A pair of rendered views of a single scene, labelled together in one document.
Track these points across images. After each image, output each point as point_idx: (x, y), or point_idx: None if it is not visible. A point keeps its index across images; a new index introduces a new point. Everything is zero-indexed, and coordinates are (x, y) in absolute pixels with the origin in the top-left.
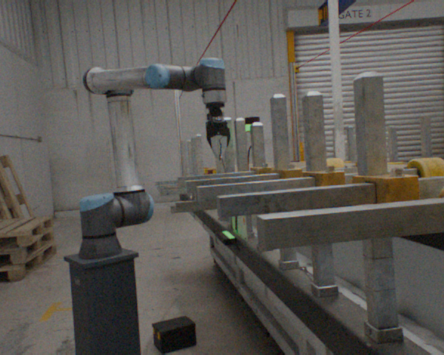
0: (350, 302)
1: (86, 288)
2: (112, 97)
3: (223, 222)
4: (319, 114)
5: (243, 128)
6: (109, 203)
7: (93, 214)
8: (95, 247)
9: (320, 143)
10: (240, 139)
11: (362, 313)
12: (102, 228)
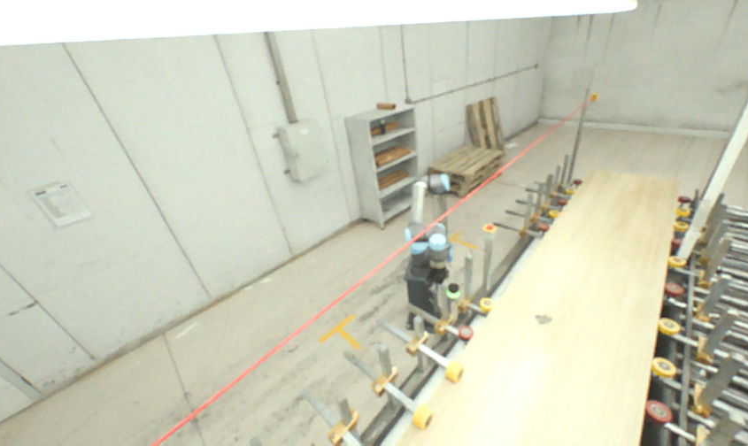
0: None
1: (406, 287)
2: (432, 194)
3: (479, 293)
4: (339, 408)
5: (445, 290)
6: (421, 253)
7: (412, 256)
8: (413, 270)
9: (342, 416)
10: (443, 295)
11: None
12: (417, 264)
